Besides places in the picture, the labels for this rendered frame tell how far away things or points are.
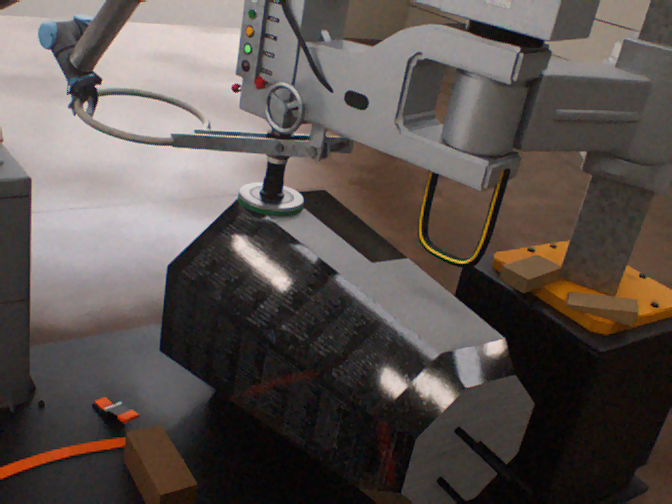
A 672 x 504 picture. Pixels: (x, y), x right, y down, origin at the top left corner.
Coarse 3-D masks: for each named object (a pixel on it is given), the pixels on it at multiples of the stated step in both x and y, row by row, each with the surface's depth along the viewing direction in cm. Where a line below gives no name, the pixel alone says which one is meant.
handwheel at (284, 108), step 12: (276, 84) 223; (288, 84) 221; (276, 96) 225; (300, 96) 220; (264, 108) 228; (276, 108) 225; (288, 108) 223; (300, 108) 220; (300, 120) 221; (288, 132) 225
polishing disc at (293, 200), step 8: (248, 184) 262; (256, 184) 263; (240, 192) 254; (248, 192) 255; (256, 192) 257; (288, 192) 262; (296, 192) 263; (248, 200) 250; (256, 200) 251; (264, 200) 252; (272, 200) 253; (280, 200) 254; (288, 200) 255; (296, 200) 257; (264, 208) 248; (272, 208) 248; (280, 208) 249; (288, 208) 250; (296, 208) 253
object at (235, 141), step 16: (176, 144) 270; (192, 144) 265; (208, 144) 261; (224, 144) 256; (240, 144) 252; (256, 144) 248; (272, 144) 243; (288, 144) 240; (304, 144) 236; (336, 144) 238
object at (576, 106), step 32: (576, 64) 216; (608, 64) 227; (544, 96) 200; (576, 96) 205; (608, 96) 211; (640, 96) 218; (544, 128) 205; (576, 128) 211; (608, 128) 217; (640, 128) 223; (640, 160) 227
